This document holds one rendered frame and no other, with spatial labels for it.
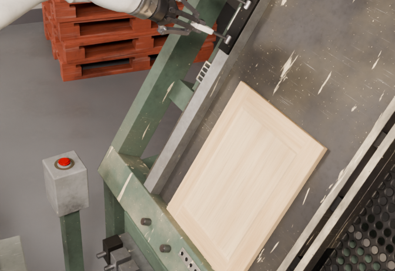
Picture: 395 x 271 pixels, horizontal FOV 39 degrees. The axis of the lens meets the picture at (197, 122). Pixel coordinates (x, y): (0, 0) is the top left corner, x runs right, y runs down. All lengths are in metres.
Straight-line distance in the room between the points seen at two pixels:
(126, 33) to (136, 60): 0.23
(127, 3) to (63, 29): 2.66
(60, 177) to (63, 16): 2.25
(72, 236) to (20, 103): 2.00
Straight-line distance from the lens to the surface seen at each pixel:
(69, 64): 4.17
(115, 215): 2.18
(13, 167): 3.46
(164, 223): 1.79
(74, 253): 2.22
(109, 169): 2.05
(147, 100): 1.96
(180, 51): 1.93
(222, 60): 1.74
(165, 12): 1.52
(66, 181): 1.93
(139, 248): 1.92
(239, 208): 1.62
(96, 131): 3.68
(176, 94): 1.97
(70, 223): 2.11
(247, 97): 1.66
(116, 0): 1.43
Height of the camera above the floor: 2.16
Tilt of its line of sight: 35 degrees down
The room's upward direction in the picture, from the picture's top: 4 degrees clockwise
